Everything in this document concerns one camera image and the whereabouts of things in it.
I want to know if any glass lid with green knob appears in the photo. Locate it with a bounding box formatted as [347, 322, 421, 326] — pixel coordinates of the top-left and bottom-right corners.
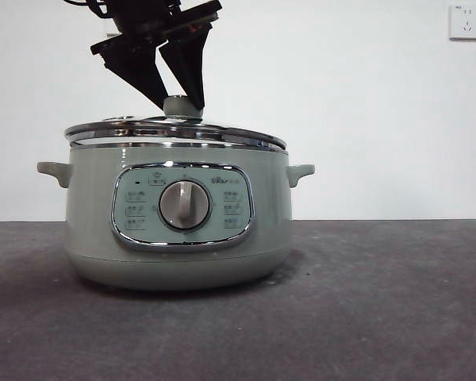
[64, 94, 289, 154]

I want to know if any pale green electric cooking pot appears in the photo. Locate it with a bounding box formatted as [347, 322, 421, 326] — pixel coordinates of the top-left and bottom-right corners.
[36, 144, 317, 293]

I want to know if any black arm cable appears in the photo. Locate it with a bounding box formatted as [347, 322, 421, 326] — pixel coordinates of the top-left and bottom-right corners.
[62, 0, 109, 19]

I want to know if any white wall socket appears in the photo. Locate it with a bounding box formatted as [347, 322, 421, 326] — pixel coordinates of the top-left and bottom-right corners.
[448, 3, 476, 42]

